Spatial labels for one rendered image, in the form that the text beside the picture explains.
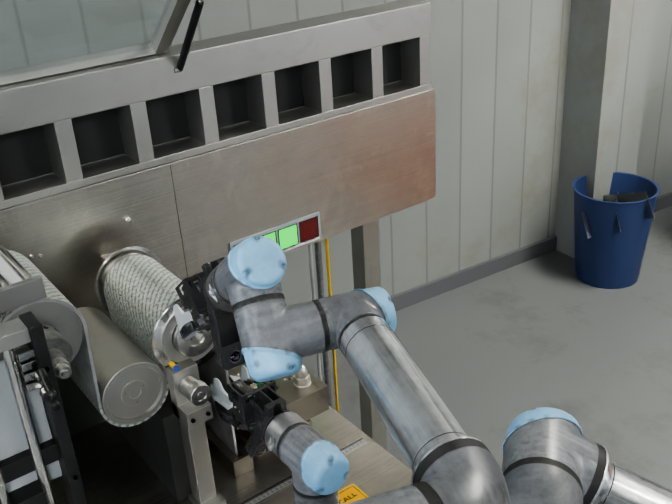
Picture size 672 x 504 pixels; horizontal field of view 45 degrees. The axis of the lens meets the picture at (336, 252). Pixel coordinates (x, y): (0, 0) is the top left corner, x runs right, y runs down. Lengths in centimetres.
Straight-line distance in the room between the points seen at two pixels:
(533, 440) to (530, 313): 269
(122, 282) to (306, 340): 56
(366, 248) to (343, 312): 121
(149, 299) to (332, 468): 45
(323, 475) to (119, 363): 40
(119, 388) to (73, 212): 39
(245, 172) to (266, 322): 76
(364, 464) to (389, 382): 68
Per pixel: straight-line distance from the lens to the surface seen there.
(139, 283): 155
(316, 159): 193
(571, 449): 127
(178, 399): 149
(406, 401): 99
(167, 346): 146
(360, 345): 108
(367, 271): 237
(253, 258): 111
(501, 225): 418
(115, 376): 145
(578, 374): 355
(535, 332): 379
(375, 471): 167
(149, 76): 168
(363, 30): 195
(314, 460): 134
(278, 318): 112
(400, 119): 207
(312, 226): 197
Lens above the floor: 201
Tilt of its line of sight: 27 degrees down
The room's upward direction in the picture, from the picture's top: 4 degrees counter-clockwise
